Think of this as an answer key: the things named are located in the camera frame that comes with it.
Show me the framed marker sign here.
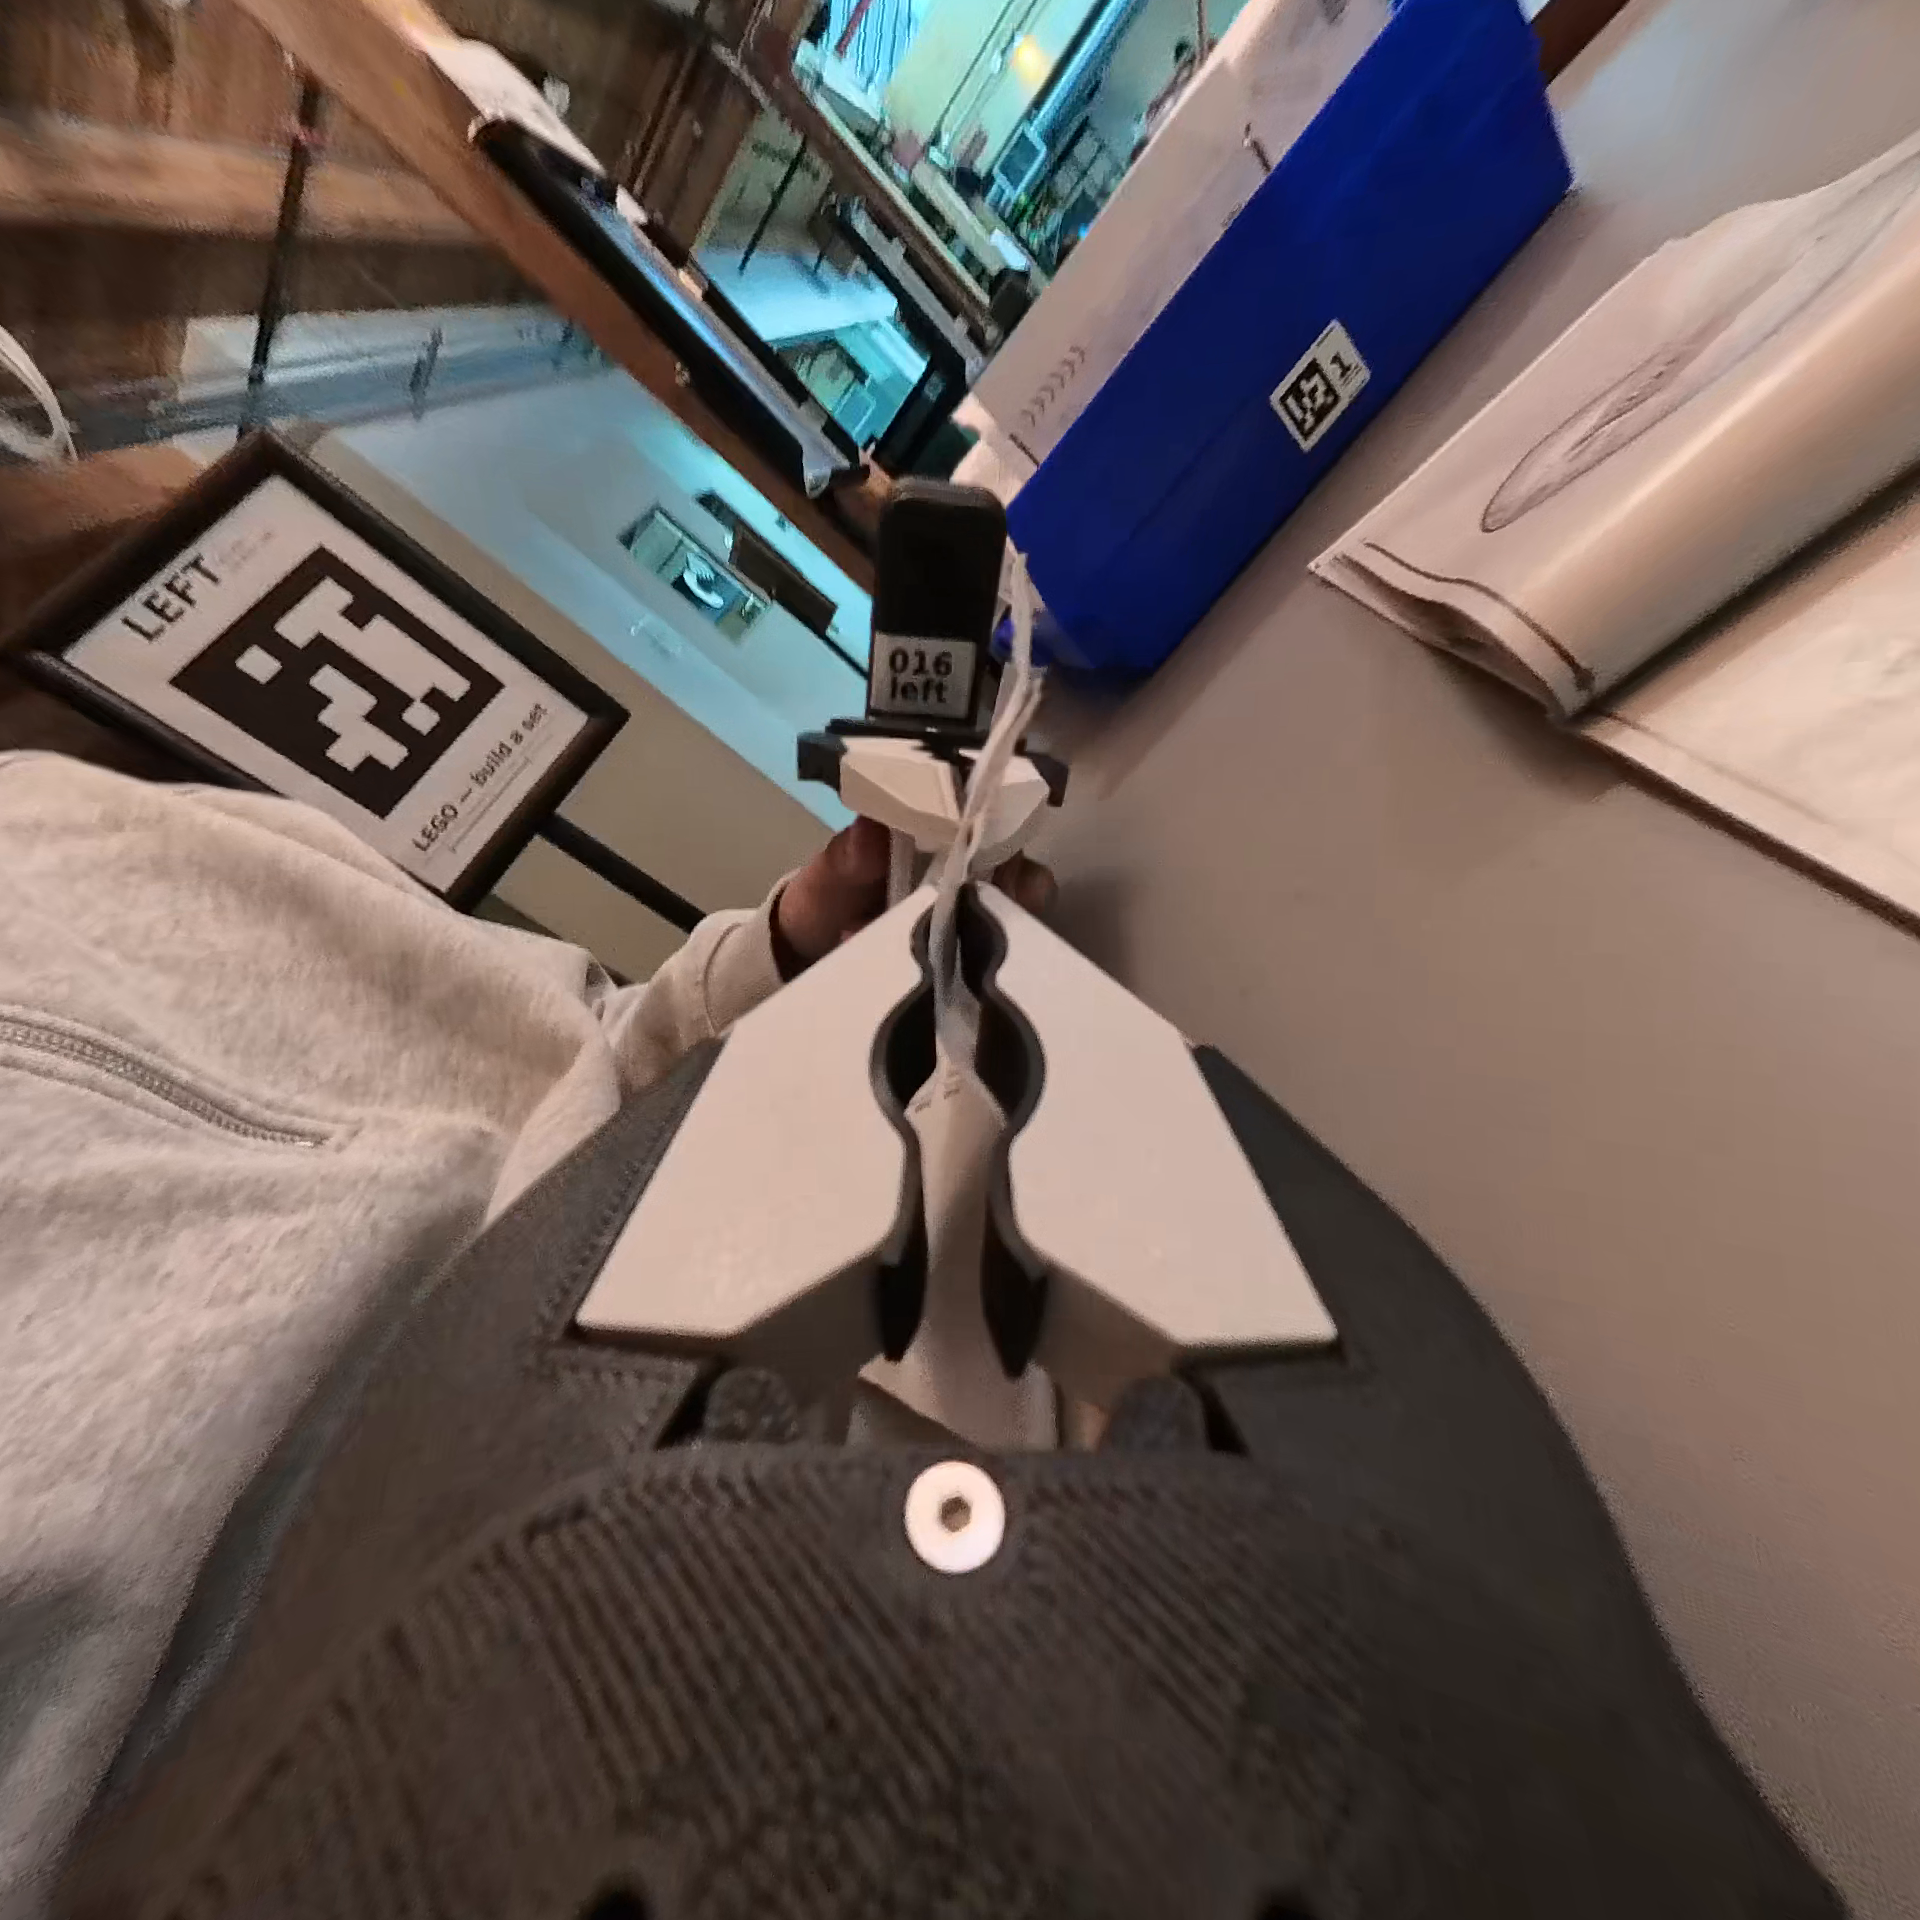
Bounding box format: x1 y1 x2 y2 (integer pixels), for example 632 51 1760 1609
0 427 709 932

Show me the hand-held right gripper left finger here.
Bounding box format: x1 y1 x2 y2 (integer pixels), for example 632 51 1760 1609
577 883 964 1415

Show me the open instruction booklet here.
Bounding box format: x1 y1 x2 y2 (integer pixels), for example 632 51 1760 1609
1309 139 1920 929

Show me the person's left forearm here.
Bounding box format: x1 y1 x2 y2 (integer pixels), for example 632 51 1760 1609
571 882 801 1102

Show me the blue plastic bin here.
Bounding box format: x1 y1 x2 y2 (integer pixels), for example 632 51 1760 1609
1003 0 1577 680

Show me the wooden beam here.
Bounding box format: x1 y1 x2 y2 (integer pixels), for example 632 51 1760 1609
249 0 887 591

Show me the person's grey sweatshirt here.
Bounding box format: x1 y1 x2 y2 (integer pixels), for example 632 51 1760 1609
0 752 723 1920

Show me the person's left hand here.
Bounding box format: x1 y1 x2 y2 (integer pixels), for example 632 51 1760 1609
781 816 1056 969

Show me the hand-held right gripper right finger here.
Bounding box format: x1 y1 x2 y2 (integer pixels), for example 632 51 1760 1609
972 883 1340 1419

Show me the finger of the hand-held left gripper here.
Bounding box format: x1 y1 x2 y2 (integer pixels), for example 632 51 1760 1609
965 755 1056 859
837 746 965 846

